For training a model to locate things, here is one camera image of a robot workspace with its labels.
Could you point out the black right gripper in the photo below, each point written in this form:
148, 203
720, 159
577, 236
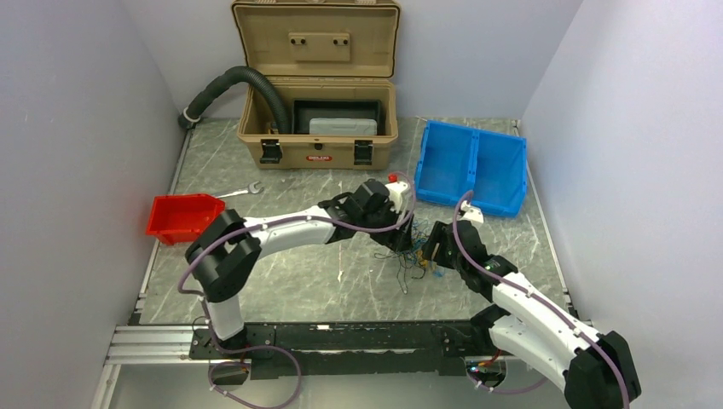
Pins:
436, 236

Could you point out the blue bin right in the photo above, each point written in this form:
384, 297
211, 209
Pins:
501, 175

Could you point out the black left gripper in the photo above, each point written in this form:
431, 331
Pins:
401, 239

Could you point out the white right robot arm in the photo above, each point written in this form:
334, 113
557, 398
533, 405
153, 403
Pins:
592, 369

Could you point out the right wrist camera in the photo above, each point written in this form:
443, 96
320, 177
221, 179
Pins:
471, 213

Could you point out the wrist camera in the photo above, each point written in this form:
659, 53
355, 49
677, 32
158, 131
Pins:
400, 193
471, 213

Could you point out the silver wrench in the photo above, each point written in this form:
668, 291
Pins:
252, 188

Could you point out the tan tool case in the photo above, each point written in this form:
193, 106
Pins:
320, 56

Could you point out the blue bin left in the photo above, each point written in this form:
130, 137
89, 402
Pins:
447, 165

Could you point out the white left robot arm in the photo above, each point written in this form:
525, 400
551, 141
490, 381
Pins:
222, 258

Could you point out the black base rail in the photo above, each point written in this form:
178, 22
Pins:
274, 350

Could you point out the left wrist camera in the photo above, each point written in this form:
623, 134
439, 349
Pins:
400, 193

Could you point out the grey plastic box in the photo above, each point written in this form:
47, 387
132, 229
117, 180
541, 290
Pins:
343, 126

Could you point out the red bin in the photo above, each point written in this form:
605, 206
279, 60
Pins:
182, 218

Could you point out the black tray in case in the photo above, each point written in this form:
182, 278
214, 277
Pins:
339, 110

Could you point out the blue bin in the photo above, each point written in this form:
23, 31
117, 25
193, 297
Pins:
447, 165
501, 175

